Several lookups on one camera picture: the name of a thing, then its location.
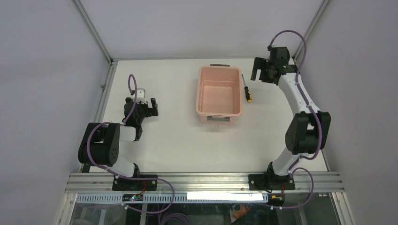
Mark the yellow black screwdriver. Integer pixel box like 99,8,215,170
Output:
241,74,252,103

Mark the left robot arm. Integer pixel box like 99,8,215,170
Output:
78,97,159,190

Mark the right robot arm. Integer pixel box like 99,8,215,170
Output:
251,45,331,190

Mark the pink plastic bin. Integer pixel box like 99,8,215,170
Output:
195,64,243,125

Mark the orange object under table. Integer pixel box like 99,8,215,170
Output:
230,203,251,221

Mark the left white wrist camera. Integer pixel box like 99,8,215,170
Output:
131,88,147,104

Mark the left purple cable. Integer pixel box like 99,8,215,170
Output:
86,74,176,214

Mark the purple cable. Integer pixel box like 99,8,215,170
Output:
267,30,323,209
86,74,176,214

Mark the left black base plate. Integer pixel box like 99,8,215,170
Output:
112,174,158,192

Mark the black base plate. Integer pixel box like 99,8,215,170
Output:
248,172,296,192
112,174,158,192

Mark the aluminium mounting rail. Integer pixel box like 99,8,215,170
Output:
65,172,345,193

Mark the white slotted cable duct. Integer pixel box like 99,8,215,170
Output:
76,191,268,204

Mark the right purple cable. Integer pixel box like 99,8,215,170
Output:
267,30,323,209

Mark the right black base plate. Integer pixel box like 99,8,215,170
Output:
248,172,296,192

